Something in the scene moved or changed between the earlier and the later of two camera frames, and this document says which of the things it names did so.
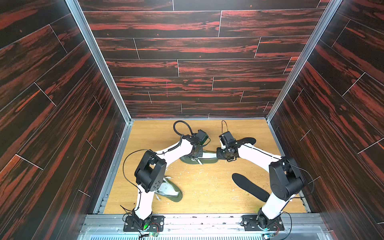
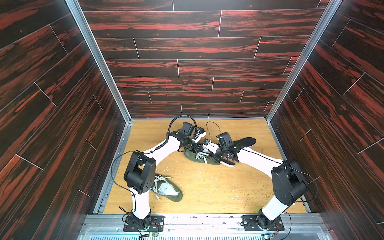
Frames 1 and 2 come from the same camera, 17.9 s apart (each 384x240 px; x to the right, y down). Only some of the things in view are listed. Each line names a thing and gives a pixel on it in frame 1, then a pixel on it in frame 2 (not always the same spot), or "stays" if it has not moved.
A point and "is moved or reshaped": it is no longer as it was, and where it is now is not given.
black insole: x=245 y=140 stays
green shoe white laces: x=207 y=157 is moved or reshaped
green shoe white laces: x=169 y=191 stays
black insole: x=250 y=187 -> x=224 y=161
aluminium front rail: x=202 y=227 stays
